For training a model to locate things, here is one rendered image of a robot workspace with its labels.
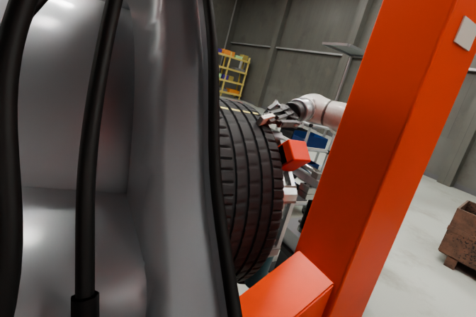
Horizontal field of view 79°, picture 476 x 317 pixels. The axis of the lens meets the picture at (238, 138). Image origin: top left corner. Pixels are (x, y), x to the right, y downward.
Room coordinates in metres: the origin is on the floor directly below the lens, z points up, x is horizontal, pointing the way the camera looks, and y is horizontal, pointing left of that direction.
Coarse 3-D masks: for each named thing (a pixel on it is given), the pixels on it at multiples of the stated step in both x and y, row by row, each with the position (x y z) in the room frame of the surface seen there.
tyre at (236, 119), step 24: (240, 120) 0.86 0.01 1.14; (240, 144) 0.78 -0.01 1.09; (264, 144) 0.84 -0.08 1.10; (240, 168) 0.74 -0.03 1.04; (264, 168) 0.79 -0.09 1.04; (240, 192) 0.71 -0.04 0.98; (264, 192) 0.76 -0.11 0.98; (240, 216) 0.70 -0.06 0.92; (264, 216) 0.74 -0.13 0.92; (240, 240) 0.71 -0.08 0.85; (264, 240) 0.76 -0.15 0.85; (240, 264) 0.73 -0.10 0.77
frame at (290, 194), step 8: (272, 128) 1.04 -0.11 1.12; (280, 136) 0.99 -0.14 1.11; (288, 176) 0.90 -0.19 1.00; (288, 184) 0.89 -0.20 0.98; (288, 192) 0.86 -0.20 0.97; (296, 192) 0.88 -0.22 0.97; (288, 200) 0.86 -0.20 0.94; (288, 208) 0.87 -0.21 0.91; (288, 216) 0.87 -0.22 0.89; (280, 224) 0.88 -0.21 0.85; (280, 232) 0.87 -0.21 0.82; (280, 240) 0.87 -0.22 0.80; (272, 248) 0.85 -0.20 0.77; (272, 256) 0.89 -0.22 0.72
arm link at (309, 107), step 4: (292, 100) 1.09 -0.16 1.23; (296, 100) 1.08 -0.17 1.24; (300, 100) 1.07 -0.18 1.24; (304, 100) 1.07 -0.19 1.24; (308, 100) 1.09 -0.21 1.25; (304, 104) 1.06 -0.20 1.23; (308, 104) 1.07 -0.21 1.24; (312, 104) 1.10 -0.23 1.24; (308, 108) 1.06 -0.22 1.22; (312, 108) 1.09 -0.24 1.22; (308, 112) 1.06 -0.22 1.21; (312, 112) 1.09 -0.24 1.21; (304, 116) 1.06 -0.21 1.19; (308, 116) 1.07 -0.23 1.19; (300, 120) 1.07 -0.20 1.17; (304, 120) 1.07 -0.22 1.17
